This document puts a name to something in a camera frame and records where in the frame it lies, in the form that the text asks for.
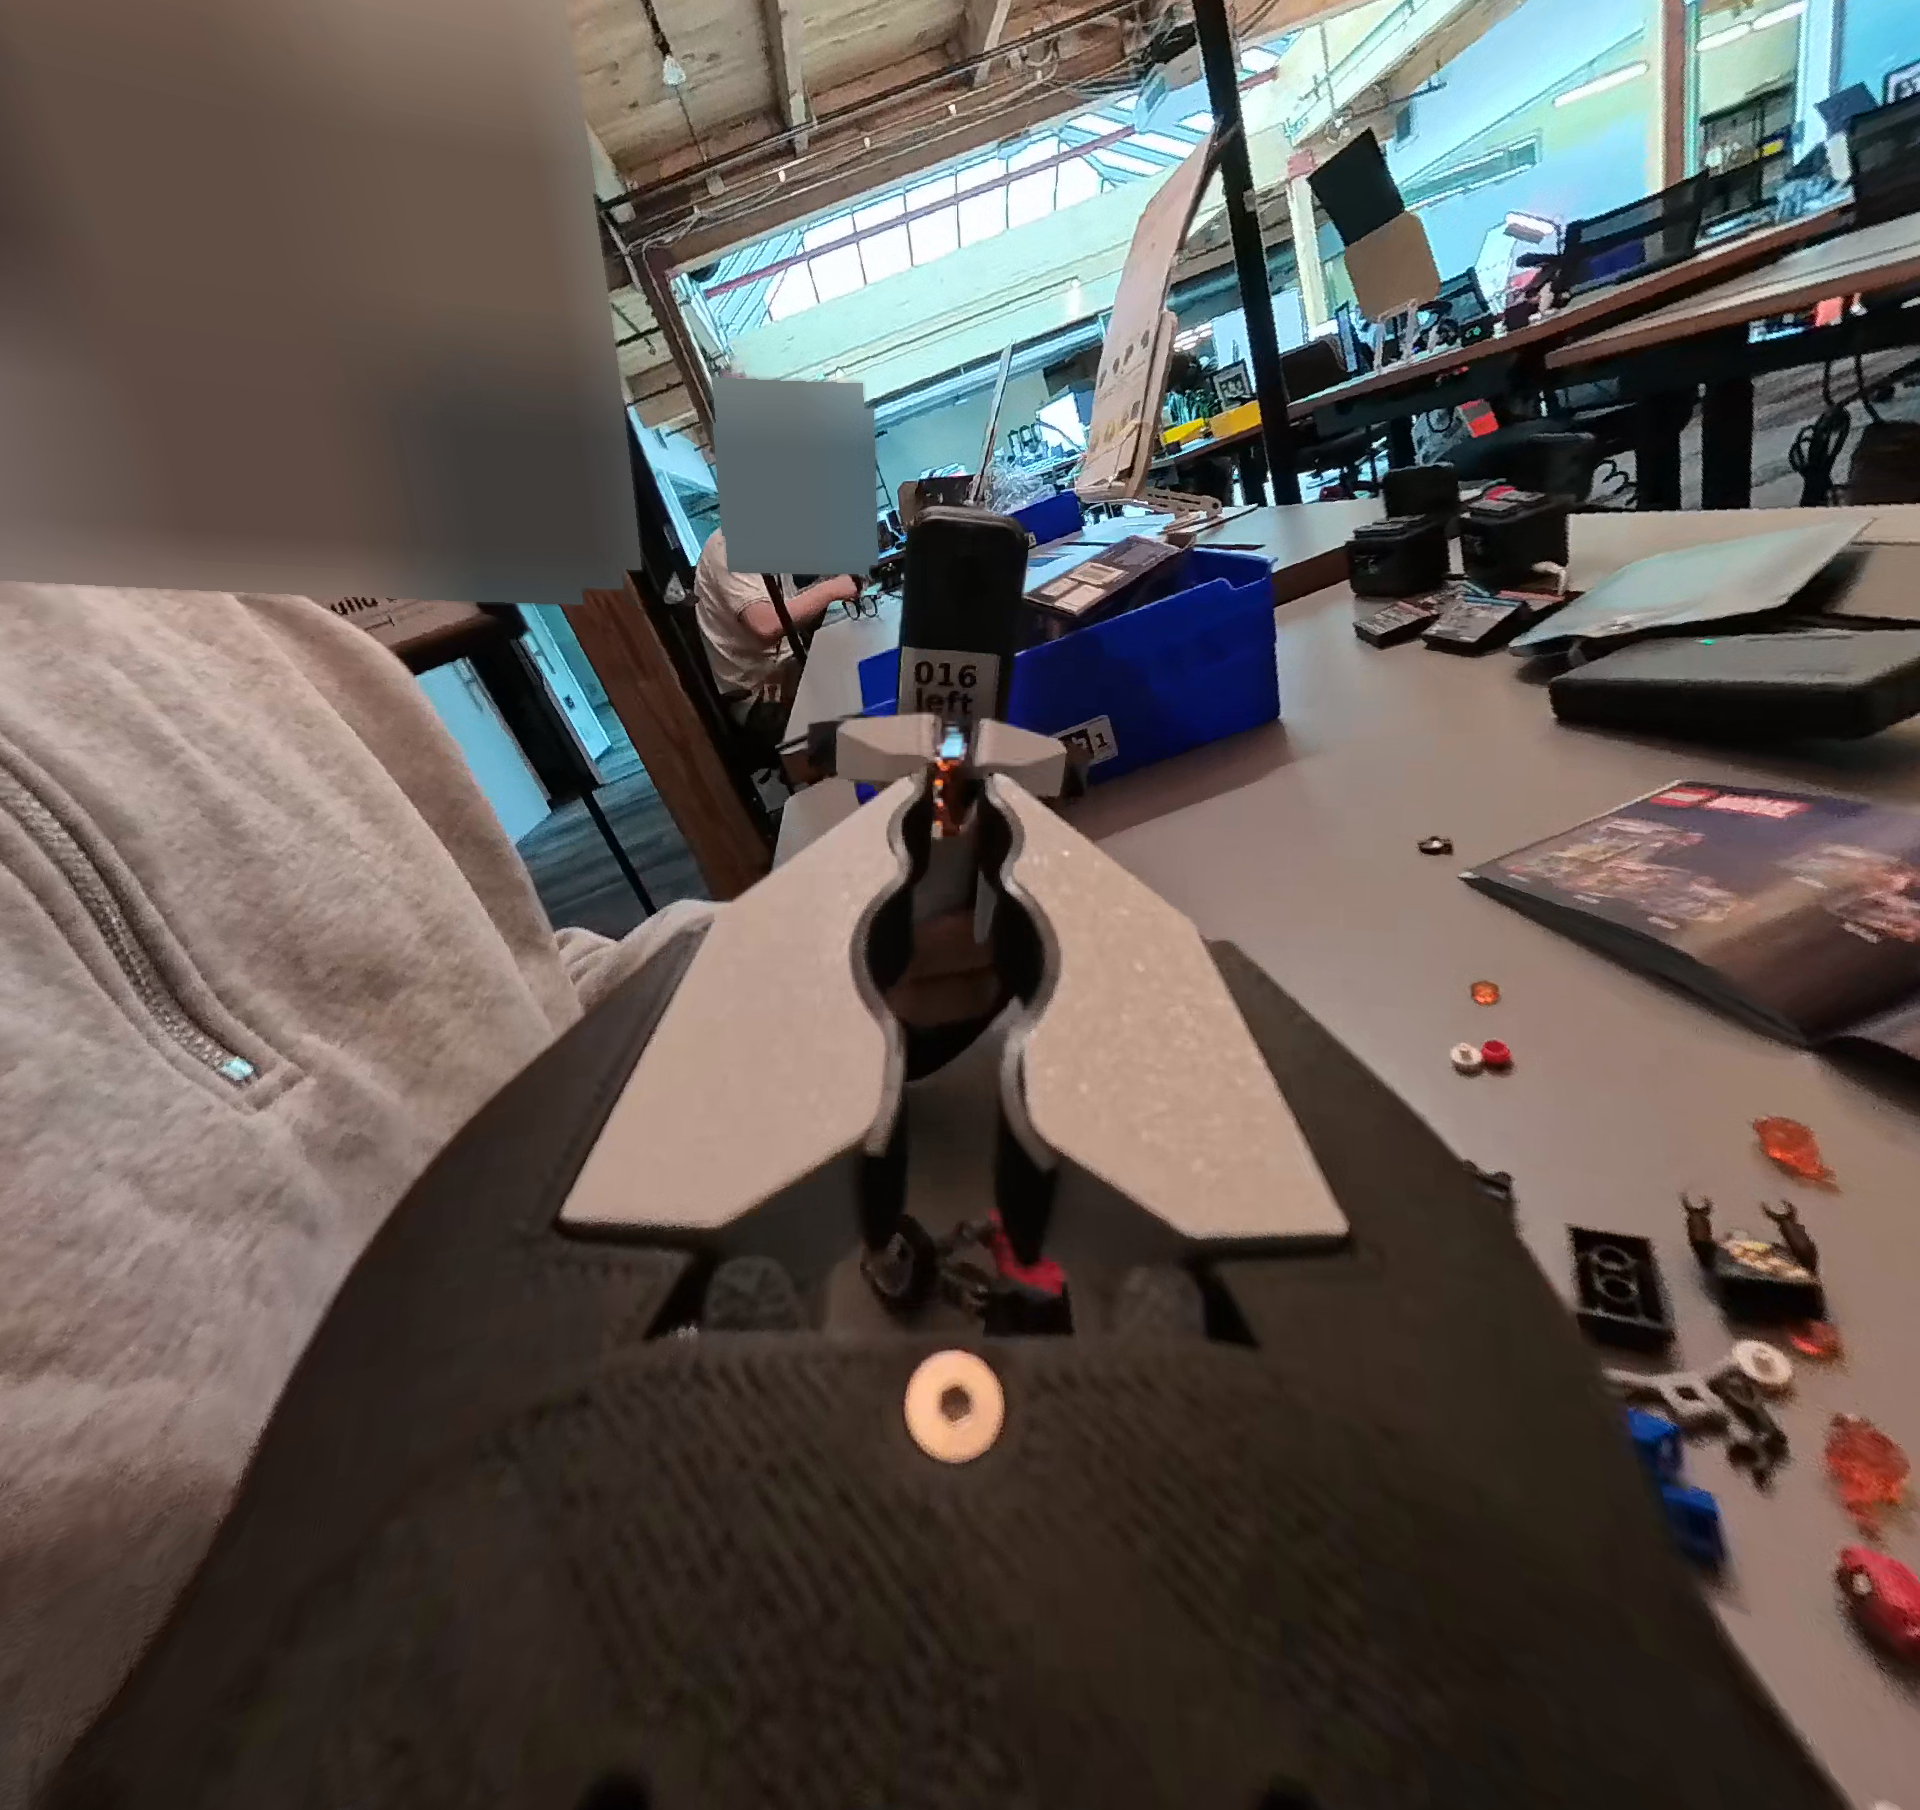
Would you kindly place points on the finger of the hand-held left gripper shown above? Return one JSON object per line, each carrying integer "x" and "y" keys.
{"x": 884, "y": 754}
{"x": 1035, "y": 759}

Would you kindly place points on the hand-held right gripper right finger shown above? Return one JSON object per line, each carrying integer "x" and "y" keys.
{"x": 1170, "y": 1060}

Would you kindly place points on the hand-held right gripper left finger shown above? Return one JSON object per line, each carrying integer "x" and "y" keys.
{"x": 734, "y": 1060}

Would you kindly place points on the orange flame lego piece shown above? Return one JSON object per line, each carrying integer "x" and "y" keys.
{"x": 1868, "y": 1473}
{"x": 947, "y": 782}
{"x": 1793, "y": 1150}

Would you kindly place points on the black red lego motorbike build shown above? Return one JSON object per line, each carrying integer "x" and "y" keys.
{"x": 975, "y": 1266}

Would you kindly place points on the black lego plate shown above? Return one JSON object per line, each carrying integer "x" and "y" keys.
{"x": 1616, "y": 1286}

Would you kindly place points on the lego instruction booklet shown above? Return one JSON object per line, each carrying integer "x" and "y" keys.
{"x": 1724, "y": 895}

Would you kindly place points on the black white lego piece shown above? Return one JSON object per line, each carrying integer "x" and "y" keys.
{"x": 1665, "y": 1397}

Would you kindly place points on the small white lego piece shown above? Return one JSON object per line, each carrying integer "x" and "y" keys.
{"x": 1759, "y": 1368}

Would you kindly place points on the blue lego piece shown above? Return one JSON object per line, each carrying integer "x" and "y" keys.
{"x": 1680, "y": 1503}

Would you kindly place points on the person's left hand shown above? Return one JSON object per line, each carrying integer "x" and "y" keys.
{"x": 953, "y": 978}

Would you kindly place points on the blue plastic bin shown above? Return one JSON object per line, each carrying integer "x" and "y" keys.
{"x": 1141, "y": 670}

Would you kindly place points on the printed paper sheets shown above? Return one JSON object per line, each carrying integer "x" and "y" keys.
{"x": 1109, "y": 572}

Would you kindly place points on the yellow bin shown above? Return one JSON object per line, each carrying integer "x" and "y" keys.
{"x": 1198, "y": 430}

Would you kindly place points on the plywood cutout board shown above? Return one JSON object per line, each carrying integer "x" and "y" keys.
{"x": 1141, "y": 341}

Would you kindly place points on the small black battery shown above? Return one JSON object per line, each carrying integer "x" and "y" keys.
{"x": 1396, "y": 619}
{"x": 1479, "y": 626}

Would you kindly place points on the black steel column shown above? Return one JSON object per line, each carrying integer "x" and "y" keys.
{"x": 1237, "y": 191}

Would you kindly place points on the black brown cardboard sheet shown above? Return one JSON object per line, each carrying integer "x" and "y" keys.
{"x": 1372, "y": 236}

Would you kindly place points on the wooden work table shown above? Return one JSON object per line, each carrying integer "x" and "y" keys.
{"x": 1738, "y": 326}
{"x": 1500, "y": 348}

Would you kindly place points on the black gold minifigure torso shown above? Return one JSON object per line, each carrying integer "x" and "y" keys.
{"x": 1755, "y": 1257}

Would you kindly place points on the grey flat pouch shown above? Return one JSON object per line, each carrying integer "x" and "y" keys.
{"x": 1680, "y": 582}

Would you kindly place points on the black zip case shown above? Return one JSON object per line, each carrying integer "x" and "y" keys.
{"x": 1724, "y": 683}

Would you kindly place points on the red minifigure head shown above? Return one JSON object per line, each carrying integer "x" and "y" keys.
{"x": 1882, "y": 1598}

